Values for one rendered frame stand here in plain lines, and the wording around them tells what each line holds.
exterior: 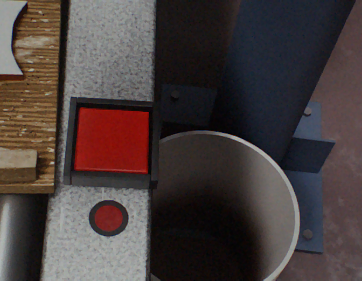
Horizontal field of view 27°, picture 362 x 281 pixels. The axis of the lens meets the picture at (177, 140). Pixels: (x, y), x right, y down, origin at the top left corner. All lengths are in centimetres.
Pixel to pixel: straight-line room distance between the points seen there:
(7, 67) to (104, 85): 9
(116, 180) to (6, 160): 9
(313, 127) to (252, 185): 44
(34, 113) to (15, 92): 3
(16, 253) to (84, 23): 23
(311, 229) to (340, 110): 33
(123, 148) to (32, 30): 14
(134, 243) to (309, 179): 113
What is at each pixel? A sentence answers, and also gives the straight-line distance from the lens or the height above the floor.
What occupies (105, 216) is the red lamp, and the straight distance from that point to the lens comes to 61.
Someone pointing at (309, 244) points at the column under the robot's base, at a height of 1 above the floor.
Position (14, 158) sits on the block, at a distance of 58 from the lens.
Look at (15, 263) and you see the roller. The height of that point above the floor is 92.
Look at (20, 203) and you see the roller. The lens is 61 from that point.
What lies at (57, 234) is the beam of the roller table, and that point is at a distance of 60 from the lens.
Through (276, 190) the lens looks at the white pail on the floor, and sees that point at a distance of 131.
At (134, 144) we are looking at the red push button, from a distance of 62.
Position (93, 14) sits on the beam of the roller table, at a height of 92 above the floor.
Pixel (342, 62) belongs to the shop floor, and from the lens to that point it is 192.
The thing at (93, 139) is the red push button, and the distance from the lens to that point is 63.
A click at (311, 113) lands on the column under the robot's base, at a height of 2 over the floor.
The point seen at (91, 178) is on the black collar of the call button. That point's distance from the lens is 61.
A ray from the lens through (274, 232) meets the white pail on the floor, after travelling 136.
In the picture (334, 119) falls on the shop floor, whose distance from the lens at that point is 182.
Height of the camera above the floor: 147
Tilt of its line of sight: 60 degrees down
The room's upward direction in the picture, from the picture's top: 11 degrees clockwise
